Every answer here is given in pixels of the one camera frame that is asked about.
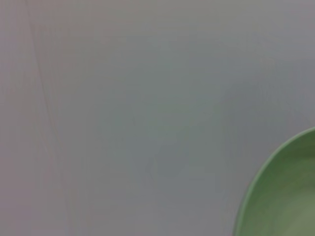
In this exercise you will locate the green round plate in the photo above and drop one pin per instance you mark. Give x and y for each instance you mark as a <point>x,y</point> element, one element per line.
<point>285,196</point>

